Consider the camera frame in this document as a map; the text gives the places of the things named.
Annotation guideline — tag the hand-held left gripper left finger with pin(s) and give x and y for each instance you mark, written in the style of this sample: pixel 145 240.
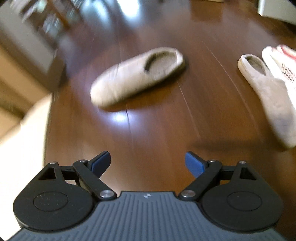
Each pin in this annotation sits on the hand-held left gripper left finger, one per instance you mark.
pixel 101 162

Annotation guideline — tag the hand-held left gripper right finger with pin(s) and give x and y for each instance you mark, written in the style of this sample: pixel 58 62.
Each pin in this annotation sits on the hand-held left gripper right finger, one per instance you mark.
pixel 194 163

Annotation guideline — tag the beige fabric slipper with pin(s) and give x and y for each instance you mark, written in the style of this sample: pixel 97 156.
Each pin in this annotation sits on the beige fabric slipper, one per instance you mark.
pixel 122 81
pixel 275 99

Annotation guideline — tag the white furniture panel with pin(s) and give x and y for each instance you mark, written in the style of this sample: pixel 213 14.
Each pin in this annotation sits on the white furniture panel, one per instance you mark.
pixel 25 129

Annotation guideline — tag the white cloth with red print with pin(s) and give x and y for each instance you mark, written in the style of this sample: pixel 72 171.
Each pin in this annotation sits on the white cloth with red print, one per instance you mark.
pixel 284 67

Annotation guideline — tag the white cabinet door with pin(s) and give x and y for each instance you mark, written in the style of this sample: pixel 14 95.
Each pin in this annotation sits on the white cabinet door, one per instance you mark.
pixel 277 10

